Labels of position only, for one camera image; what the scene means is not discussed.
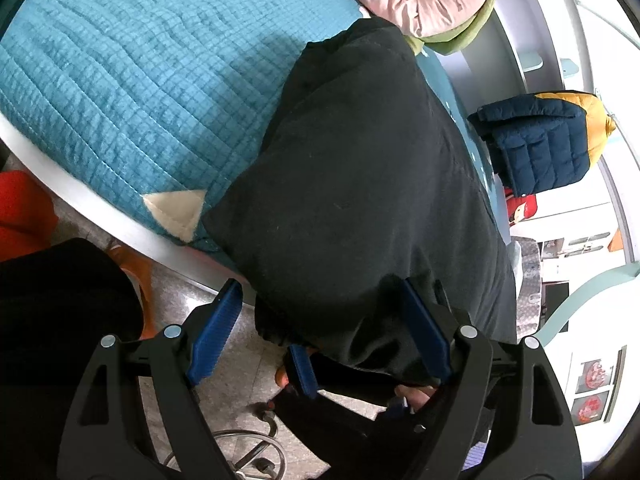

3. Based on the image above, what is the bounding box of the black garment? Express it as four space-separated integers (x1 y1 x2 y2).
203 18 516 385

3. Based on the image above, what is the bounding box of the red box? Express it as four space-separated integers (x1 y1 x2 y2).
504 188 538 226

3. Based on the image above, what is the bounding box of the red garment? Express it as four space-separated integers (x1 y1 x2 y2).
0 170 58 261

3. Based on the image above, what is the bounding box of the navy yellow puffer jacket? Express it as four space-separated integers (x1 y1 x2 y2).
469 91 617 196

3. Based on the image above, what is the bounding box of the teal quilted bedspread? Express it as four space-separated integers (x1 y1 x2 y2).
1 0 486 264

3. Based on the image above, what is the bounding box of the white bed frame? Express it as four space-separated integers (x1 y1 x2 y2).
1 117 256 306

